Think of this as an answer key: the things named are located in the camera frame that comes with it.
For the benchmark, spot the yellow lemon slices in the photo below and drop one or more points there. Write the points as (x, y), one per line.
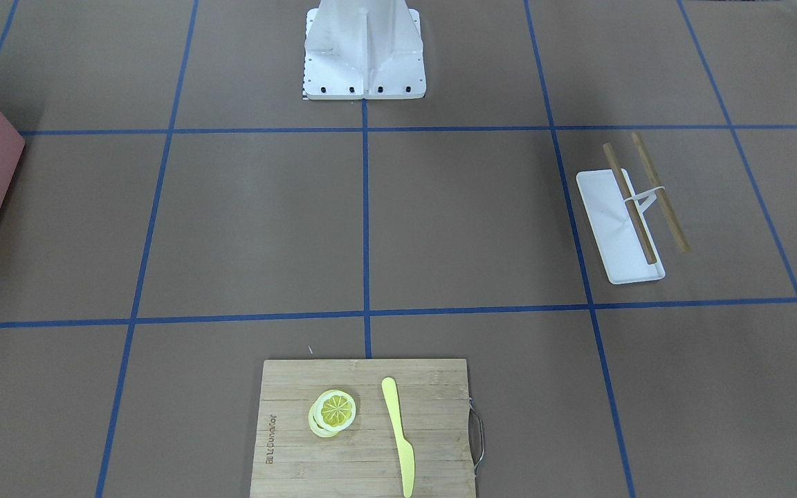
(332, 412)

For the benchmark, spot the bamboo cutting board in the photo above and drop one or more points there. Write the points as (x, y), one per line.
(361, 461)

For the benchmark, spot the yellow plastic knife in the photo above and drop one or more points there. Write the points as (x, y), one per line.
(404, 448)

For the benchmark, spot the white rack tray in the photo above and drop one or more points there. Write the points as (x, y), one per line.
(620, 252)

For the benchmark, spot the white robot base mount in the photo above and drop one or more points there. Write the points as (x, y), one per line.
(363, 50)

